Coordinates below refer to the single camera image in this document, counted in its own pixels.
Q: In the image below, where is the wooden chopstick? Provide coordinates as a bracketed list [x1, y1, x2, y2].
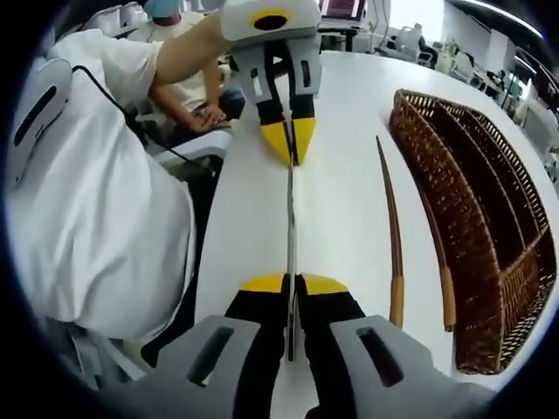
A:
[418, 191, 458, 333]
[375, 134, 405, 329]

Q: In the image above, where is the person's white shirt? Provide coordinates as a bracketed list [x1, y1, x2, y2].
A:
[10, 30, 197, 340]

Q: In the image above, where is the black device cable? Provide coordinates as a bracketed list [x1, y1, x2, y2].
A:
[71, 64, 219, 175]

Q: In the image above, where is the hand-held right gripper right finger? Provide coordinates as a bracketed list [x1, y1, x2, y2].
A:
[295, 271, 497, 419]

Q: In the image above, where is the white chest-worn device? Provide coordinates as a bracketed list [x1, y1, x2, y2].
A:
[6, 58, 74, 189]

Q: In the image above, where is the brown wicker storage basket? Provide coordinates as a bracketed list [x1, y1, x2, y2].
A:
[387, 88, 558, 375]

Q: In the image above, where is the computer monitor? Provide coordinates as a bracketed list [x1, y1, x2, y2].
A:
[320, 0, 369, 21]

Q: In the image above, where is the white office chair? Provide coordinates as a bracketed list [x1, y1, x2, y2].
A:
[135, 111, 233, 167]

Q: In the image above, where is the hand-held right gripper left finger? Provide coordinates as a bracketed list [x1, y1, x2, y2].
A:
[107, 271, 293, 419]

